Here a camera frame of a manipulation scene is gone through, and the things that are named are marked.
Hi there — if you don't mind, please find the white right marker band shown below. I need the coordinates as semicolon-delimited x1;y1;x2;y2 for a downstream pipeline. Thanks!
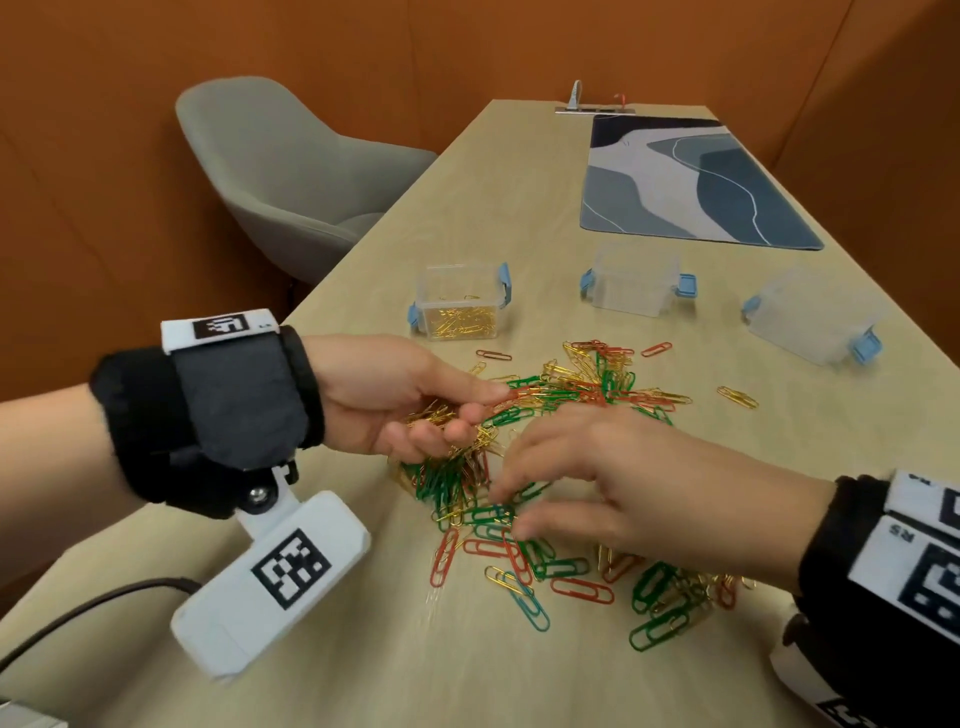
847;470;960;646

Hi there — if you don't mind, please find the pile of colored paper clips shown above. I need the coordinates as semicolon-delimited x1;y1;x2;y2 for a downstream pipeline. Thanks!
397;338;760;654

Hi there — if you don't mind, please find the handful of gold paper clips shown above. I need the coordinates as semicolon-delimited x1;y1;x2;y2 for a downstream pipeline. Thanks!
404;399;505;460

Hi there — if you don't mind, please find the grey shell chair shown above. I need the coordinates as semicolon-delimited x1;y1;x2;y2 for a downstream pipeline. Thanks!
175;76;439;286

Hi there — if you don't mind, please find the grey white box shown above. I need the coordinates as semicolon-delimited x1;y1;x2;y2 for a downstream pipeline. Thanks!
0;701;69;728

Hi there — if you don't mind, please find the sorted heap of gold clips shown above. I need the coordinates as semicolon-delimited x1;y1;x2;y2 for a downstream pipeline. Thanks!
423;303;498;341

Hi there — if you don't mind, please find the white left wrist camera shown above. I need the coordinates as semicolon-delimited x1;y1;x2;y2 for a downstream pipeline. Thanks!
170;461;373;682

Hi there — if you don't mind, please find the black right wrist strap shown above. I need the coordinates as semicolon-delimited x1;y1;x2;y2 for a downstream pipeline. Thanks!
783;474;960;728

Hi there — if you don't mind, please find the person's right hand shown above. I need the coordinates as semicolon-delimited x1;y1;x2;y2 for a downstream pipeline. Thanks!
487;404;838;594

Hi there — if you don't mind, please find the blue patterned desk mat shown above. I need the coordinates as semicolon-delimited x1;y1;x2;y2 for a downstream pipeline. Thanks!
578;113;826;252

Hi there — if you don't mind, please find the white left marker band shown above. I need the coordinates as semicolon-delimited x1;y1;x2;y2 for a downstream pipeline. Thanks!
160;308;281;355

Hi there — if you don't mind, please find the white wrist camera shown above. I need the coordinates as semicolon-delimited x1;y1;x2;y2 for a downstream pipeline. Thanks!
170;461;373;682
768;644;879;728

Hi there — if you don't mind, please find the white marker band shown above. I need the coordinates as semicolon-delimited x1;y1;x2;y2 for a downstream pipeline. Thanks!
160;308;281;355
847;470;960;646

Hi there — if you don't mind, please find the black camera cable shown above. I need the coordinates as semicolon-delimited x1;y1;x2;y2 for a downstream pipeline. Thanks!
0;575;204;676

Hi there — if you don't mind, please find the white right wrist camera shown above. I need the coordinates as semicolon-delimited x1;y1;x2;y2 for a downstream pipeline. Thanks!
768;644;879;728

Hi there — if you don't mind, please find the black wrist strap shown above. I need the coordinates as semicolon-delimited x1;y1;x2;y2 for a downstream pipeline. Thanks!
88;326;326;520
783;474;960;728

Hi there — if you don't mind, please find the transparent box with blue latches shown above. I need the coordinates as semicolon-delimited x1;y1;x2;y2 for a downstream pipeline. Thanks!
578;245;699;318
740;269;885;367
407;262;514;343

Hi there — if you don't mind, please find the person's left hand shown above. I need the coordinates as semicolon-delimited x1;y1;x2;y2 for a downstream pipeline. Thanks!
299;333;511;465

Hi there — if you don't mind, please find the black left wrist strap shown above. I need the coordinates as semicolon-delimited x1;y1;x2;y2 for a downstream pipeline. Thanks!
88;326;326;520

